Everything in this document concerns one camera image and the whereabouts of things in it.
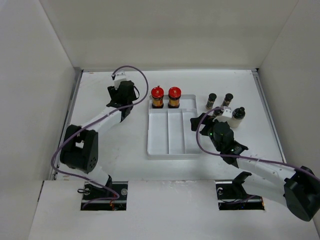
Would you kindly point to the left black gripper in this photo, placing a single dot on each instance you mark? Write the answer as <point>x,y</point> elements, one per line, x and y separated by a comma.
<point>114,92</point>

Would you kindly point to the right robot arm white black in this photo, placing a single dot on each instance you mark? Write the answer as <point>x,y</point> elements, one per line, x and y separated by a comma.
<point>296,188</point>

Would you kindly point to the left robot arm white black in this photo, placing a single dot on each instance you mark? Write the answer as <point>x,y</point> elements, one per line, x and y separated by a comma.
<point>80,148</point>

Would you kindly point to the white compartment tray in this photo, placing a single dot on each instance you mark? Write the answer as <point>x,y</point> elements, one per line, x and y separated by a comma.
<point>169,135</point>

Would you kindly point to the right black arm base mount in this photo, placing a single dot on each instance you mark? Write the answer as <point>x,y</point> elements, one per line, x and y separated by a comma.
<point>232,196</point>

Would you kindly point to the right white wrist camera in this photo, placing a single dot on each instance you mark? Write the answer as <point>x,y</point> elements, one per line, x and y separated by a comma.
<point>226,115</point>

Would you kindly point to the red lid sauce jar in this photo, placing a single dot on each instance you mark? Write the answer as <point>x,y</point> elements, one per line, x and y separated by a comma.
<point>157,94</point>
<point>174,95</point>

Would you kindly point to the white powder bottle black cap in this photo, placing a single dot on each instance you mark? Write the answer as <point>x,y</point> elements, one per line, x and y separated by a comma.
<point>237,116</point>

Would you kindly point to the dark spice bottle black cap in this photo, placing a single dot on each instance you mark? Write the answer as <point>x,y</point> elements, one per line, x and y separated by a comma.
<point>210,101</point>

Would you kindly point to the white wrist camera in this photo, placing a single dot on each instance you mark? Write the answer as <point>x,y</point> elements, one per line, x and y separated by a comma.
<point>226,115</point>
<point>118,78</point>

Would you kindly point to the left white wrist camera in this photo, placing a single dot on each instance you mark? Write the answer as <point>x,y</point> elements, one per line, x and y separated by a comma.
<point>118,78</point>

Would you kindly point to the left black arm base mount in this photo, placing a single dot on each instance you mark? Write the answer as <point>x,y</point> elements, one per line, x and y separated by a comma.
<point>111,198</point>

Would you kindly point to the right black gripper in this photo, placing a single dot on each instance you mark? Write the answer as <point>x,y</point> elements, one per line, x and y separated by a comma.
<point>193,123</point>

